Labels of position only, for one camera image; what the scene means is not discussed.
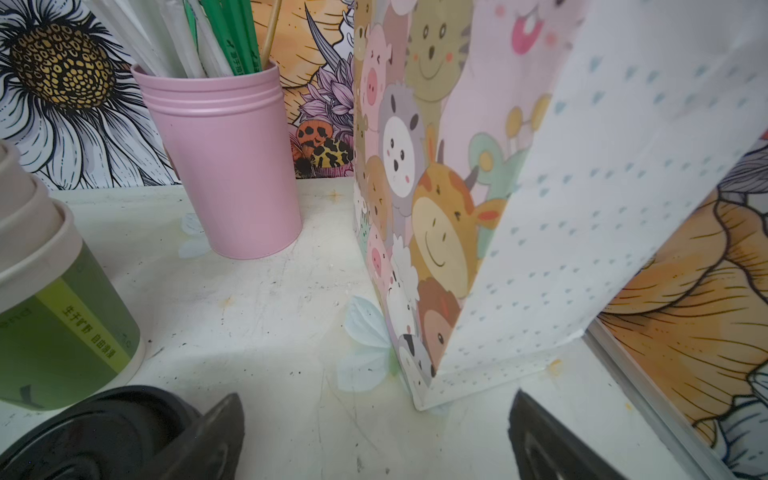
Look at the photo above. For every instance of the pink straw holder cup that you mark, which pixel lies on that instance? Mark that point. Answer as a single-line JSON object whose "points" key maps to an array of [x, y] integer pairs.
{"points": [[229, 142]]}

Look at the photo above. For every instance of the cartoon animal gift bag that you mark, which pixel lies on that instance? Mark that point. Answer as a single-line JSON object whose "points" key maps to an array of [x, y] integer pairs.
{"points": [[519, 162]]}

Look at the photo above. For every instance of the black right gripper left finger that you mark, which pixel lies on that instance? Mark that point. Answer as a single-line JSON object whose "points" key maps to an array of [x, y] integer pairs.
{"points": [[209, 449]]}

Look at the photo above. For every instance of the wrapped straws bundle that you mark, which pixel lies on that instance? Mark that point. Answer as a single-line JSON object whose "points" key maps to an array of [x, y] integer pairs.
{"points": [[190, 39]]}

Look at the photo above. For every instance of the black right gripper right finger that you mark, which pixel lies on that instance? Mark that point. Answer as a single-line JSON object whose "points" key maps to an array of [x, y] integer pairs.
{"points": [[544, 448]]}

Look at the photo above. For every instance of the stack of green paper cups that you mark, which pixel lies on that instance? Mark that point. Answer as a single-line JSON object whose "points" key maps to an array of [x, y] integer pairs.
{"points": [[66, 334]]}

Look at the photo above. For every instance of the black coffee cup lid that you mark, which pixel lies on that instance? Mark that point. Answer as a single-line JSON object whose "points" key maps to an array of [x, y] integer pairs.
{"points": [[111, 435]]}

